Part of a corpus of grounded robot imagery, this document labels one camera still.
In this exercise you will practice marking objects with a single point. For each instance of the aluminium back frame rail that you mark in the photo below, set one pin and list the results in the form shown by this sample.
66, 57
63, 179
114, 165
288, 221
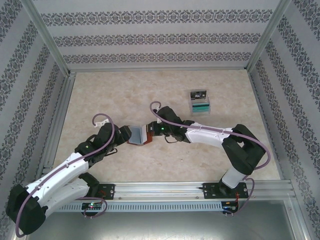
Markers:
160, 69

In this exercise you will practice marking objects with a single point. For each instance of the black VIP card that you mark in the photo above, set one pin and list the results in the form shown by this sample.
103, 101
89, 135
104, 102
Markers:
198, 95

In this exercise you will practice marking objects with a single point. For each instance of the teal plastic card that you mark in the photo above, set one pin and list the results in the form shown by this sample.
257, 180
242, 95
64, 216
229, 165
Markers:
200, 107

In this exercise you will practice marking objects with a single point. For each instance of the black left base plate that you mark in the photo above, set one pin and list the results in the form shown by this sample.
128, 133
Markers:
108, 191

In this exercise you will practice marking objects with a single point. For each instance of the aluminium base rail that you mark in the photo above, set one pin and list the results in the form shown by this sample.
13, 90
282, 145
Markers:
160, 190

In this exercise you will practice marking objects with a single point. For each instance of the circuit board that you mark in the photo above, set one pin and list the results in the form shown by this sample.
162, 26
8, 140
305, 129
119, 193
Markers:
230, 207
92, 205

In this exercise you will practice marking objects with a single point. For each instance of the left circuit board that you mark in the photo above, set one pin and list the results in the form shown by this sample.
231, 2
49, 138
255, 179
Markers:
92, 205

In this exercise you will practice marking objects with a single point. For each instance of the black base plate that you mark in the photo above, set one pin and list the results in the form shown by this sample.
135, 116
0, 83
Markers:
108, 191
208, 191

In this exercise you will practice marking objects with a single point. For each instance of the aluminium side frame rail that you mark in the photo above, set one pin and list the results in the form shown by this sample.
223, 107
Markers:
58, 120

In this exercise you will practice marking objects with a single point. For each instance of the aluminium frame post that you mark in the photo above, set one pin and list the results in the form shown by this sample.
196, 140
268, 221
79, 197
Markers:
47, 37
267, 37

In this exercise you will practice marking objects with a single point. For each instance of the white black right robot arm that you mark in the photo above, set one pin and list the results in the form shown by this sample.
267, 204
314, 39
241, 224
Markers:
210, 135

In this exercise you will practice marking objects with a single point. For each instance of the right circuit board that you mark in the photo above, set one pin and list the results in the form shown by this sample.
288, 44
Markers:
230, 207

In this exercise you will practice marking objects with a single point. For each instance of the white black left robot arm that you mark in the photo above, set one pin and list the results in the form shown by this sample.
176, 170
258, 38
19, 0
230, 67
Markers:
60, 170

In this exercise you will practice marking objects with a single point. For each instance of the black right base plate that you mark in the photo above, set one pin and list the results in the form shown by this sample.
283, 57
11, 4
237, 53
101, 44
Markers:
208, 191

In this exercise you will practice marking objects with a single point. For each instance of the clear acrylic card stand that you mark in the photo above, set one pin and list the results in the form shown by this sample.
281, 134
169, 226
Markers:
199, 102

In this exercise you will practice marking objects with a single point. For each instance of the brown leather card holder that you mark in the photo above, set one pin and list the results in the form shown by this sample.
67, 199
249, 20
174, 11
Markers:
137, 135

